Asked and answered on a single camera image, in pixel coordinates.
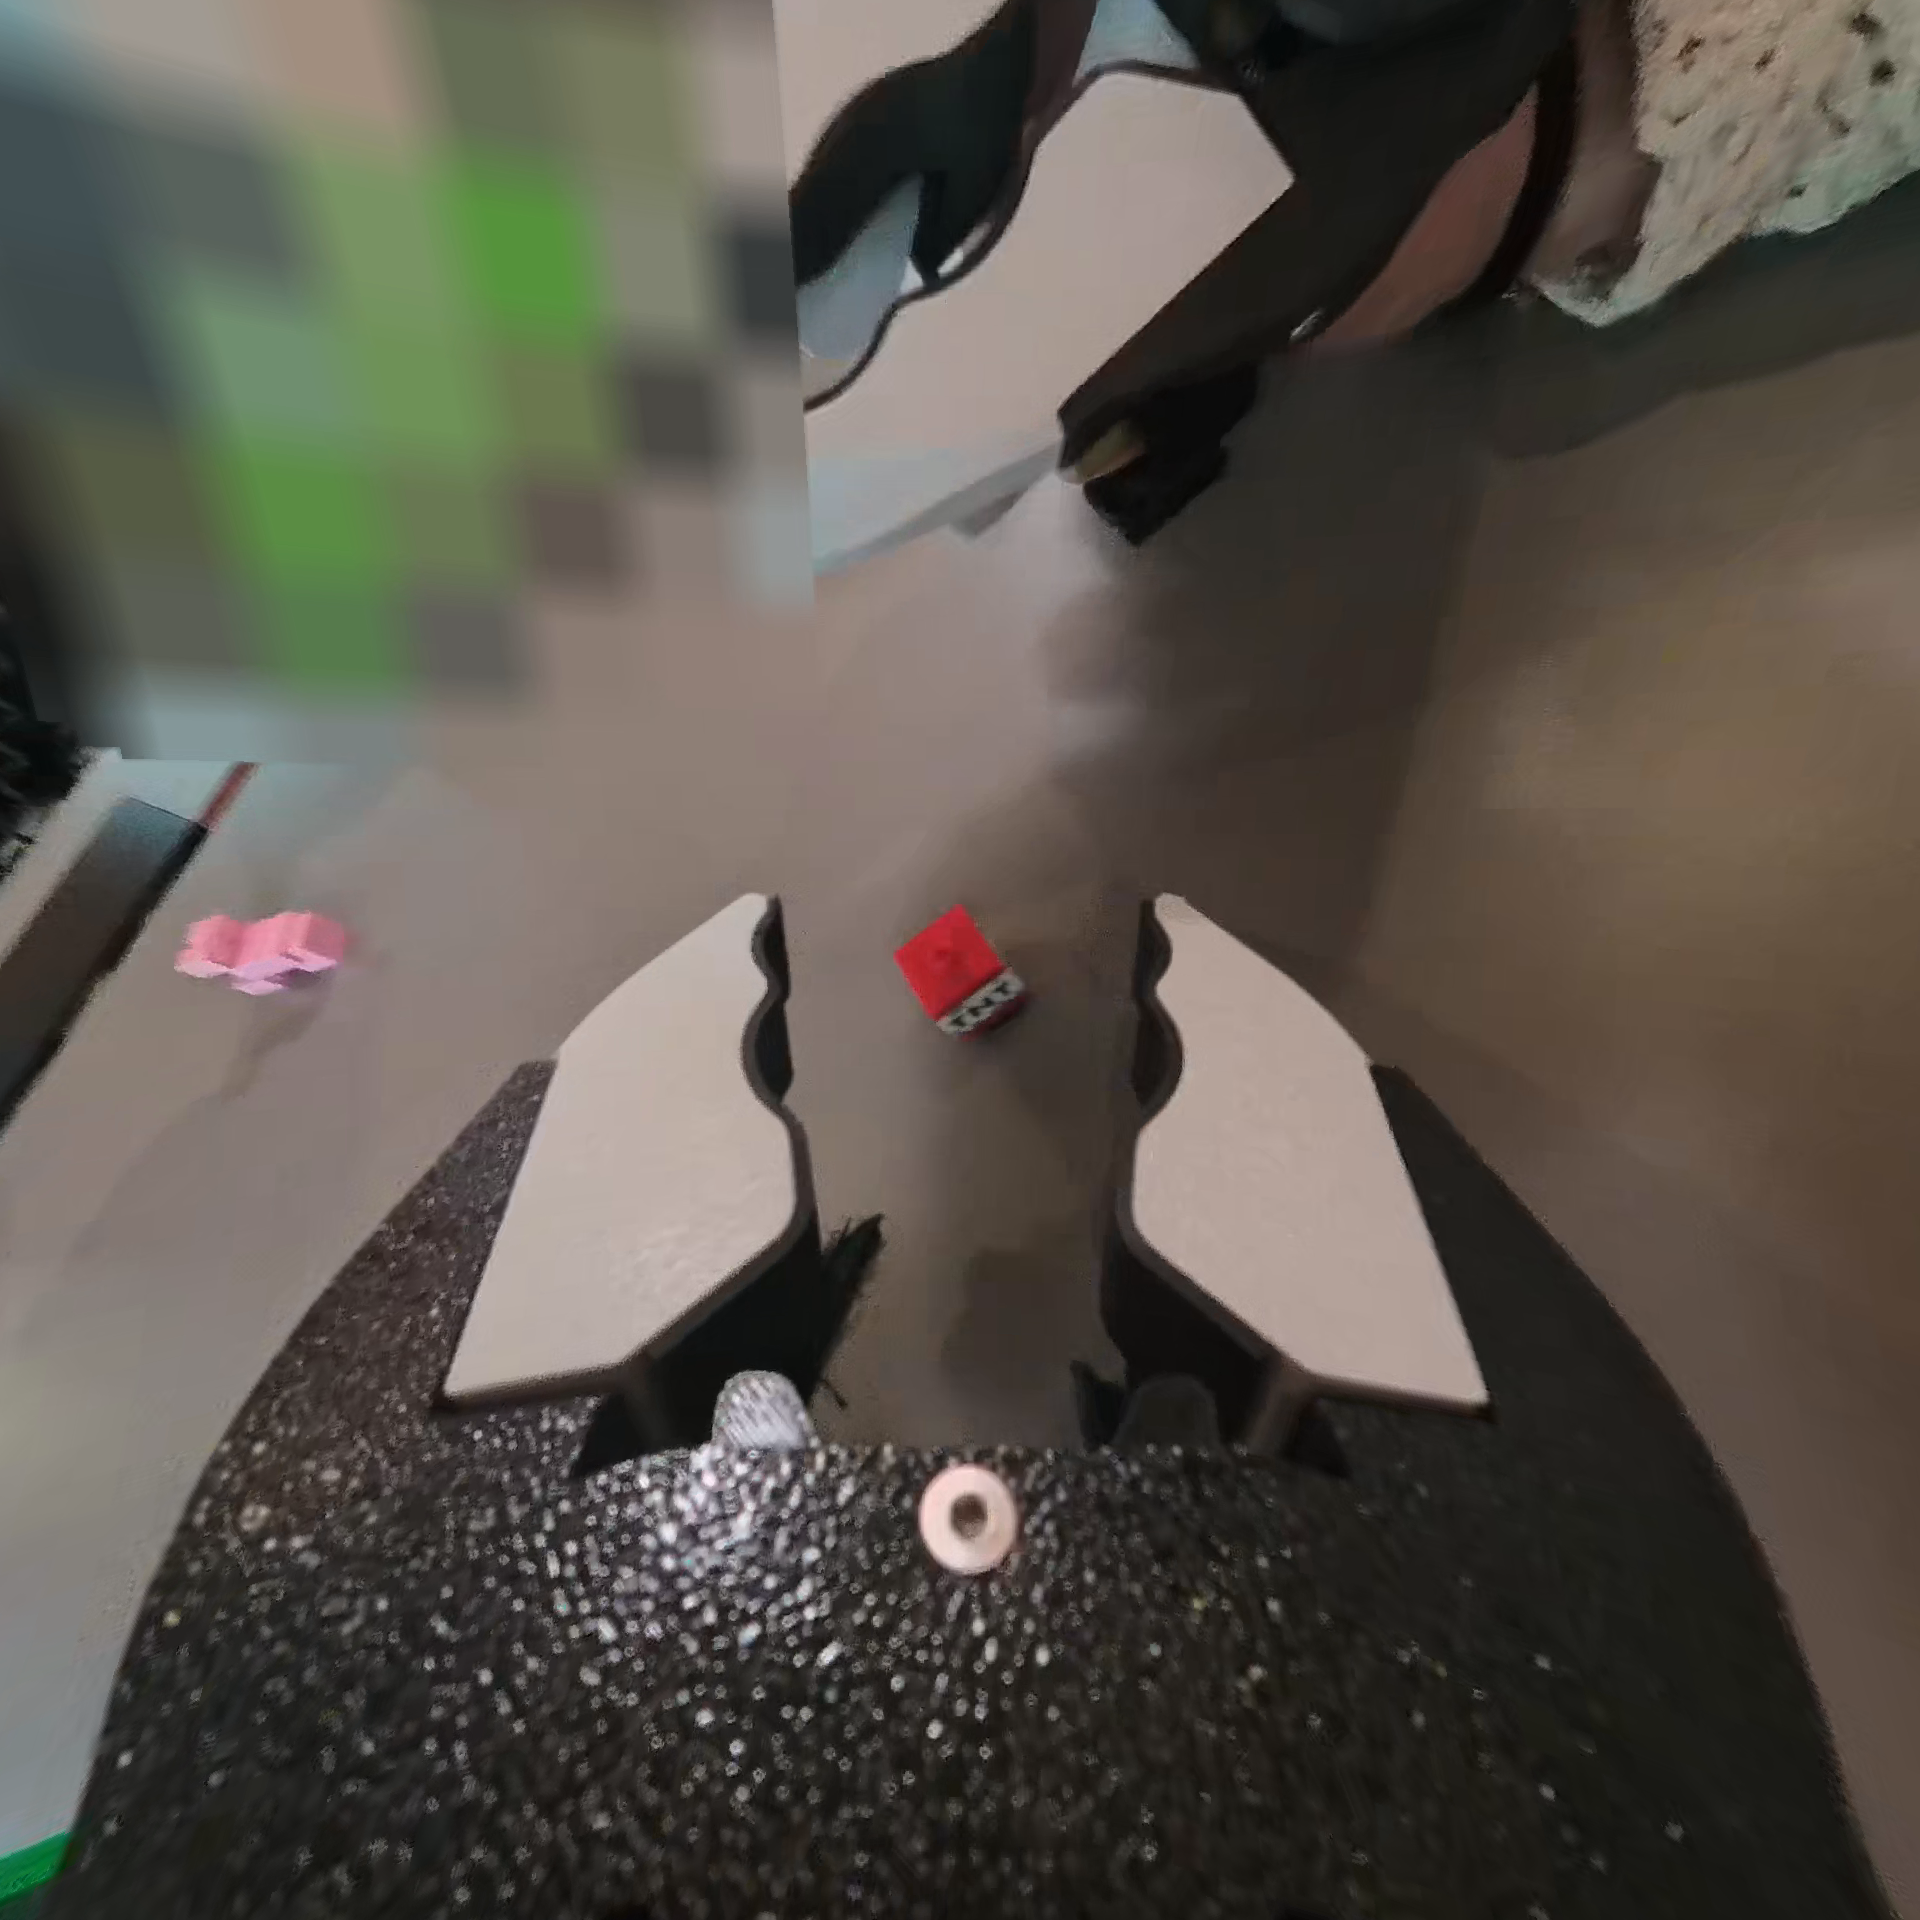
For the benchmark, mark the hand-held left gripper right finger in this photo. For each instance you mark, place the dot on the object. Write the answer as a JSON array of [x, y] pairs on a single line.
[[1289, 1200]]

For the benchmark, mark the red lego block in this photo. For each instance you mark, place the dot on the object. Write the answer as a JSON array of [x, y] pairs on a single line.
[[952, 967]]

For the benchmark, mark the green lego creeper head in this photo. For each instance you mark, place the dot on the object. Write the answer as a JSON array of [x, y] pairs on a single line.
[[30, 1859]]

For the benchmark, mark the pink lego pig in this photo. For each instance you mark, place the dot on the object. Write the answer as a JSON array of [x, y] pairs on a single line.
[[261, 952]]

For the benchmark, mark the person's right hand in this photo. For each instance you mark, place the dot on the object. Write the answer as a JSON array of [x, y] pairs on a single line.
[[1426, 285]]

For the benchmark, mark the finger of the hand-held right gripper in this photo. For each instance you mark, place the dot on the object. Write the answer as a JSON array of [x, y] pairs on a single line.
[[1110, 241], [931, 134]]

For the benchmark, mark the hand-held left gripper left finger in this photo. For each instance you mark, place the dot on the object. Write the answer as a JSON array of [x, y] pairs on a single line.
[[646, 1185]]

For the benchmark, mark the black keyboard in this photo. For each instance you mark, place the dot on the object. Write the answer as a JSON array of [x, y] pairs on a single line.
[[92, 946]]

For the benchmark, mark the person's right forearm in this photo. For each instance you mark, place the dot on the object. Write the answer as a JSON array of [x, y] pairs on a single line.
[[1784, 120]]

